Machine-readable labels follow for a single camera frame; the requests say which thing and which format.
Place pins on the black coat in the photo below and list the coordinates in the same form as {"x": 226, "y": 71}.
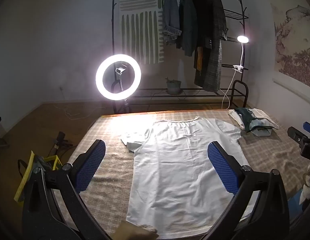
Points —
{"x": 201, "y": 10}

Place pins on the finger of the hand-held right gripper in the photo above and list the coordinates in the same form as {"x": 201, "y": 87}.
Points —
{"x": 309, "y": 125}
{"x": 295, "y": 133}

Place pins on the beige plaid blanket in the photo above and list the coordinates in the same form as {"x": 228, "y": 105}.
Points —
{"x": 112, "y": 177}

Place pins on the black tripod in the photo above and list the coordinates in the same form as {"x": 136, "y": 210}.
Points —
{"x": 61, "y": 137}

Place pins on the black metal clothes rack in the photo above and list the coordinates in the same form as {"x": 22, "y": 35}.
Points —
{"x": 157, "y": 92}

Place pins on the blue denim jacket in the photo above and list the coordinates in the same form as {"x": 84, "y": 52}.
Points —
{"x": 170, "y": 17}

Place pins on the white t-shirt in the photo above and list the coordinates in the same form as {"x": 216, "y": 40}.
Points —
{"x": 175, "y": 175}

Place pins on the folded white garment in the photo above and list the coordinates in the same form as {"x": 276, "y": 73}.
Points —
{"x": 266, "y": 120}

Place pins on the phone holder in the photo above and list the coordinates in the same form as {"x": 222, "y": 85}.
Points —
{"x": 120, "y": 70}

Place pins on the dark teal jacket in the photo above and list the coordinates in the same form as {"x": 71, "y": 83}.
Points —
{"x": 188, "y": 25}

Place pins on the grey plaid coat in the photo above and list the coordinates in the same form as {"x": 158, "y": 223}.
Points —
{"x": 215, "y": 55}

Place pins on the folded light blue garment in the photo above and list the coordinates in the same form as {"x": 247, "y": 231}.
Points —
{"x": 261, "y": 128}

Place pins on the folded dark green garment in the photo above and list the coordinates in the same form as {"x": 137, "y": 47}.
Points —
{"x": 248, "y": 116}

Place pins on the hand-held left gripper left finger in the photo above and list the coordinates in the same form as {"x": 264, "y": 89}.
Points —
{"x": 92, "y": 162}

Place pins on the white clip lamp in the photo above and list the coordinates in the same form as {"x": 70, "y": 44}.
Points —
{"x": 242, "y": 38}

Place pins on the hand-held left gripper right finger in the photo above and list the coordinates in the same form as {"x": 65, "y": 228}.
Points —
{"x": 222, "y": 165}

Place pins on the yellow bag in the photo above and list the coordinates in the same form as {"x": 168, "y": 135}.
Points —
{"x": 24, "y": 180}

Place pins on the landscape wall poster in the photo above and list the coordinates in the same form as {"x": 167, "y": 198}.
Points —
{"x": 295, "y": 42}

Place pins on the green striped wall hanging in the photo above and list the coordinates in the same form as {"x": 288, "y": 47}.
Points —
{"x": 139, "y": 37}

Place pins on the brown cloth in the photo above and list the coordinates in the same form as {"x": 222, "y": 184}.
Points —
{"x": 129, "y": 232}

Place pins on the potted plant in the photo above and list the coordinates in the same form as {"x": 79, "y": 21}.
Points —
{"x": 174, "y": 87}

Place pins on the person's right hand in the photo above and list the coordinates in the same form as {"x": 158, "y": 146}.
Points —
{"x": 306, "y": 192}

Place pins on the yellow garment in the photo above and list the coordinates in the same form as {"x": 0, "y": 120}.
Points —
{"x": 199, "y": 58}

